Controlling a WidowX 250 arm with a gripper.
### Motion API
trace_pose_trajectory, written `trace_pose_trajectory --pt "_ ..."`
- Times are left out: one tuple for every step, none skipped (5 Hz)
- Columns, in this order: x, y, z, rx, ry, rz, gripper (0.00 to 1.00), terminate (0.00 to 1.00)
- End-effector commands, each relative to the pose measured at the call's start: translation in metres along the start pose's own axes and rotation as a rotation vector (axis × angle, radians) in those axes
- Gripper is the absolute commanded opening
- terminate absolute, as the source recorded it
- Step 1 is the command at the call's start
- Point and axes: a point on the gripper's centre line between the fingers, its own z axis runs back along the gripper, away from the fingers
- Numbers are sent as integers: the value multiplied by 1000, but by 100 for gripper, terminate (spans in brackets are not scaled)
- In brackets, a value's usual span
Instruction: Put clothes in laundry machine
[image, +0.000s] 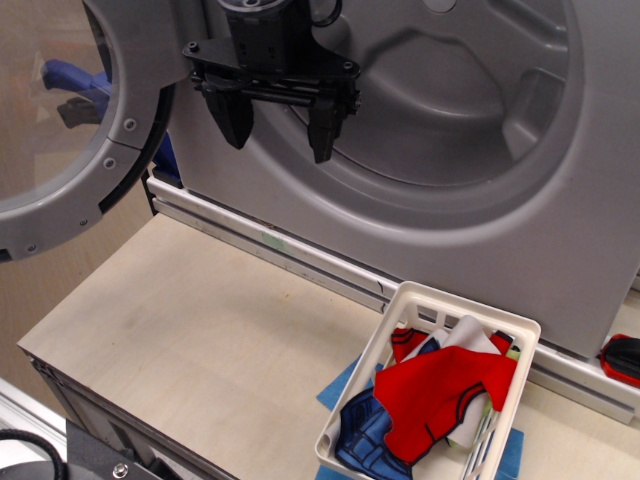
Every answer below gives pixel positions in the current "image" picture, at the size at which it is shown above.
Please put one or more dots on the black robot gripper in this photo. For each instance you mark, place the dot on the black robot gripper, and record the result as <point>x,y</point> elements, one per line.
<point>271,55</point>

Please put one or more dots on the red and blue cloth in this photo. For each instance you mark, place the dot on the red and blue cloth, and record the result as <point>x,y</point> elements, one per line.
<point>389,427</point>

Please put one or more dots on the grey toy washing machine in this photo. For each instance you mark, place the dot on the grey toy washing machine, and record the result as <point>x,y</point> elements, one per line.
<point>495,155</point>

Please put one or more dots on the white plastic laundry basket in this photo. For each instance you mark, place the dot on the white plastic laundry basket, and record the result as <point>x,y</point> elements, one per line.
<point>449,320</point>

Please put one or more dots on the grey round washer door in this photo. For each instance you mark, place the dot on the grey round washer door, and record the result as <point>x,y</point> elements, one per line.
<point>144,42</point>

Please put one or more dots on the red cloth with black lines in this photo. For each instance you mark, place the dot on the red cloth with black lines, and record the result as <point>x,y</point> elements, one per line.
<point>409,343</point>

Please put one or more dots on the blue mat under basket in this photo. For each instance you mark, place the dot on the blue mat under basket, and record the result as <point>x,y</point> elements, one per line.
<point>509,468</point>

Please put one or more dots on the green cloth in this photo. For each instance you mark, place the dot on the green cloth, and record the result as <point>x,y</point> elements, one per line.
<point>488,392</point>

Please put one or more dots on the red and black tool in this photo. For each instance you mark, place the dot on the red and black tool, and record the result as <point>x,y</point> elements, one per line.
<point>619,359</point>

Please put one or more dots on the blue handled tool behind door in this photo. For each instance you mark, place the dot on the blue handled tool behind door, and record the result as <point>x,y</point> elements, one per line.
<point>93,92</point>

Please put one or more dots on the black metal bracket with bolt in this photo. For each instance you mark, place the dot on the black metal bracket with bolt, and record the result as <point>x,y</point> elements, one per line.
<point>89,458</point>

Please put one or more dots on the white aluminium frame rail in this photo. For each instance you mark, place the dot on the white aluminium frame rail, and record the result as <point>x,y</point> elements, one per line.
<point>579,379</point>

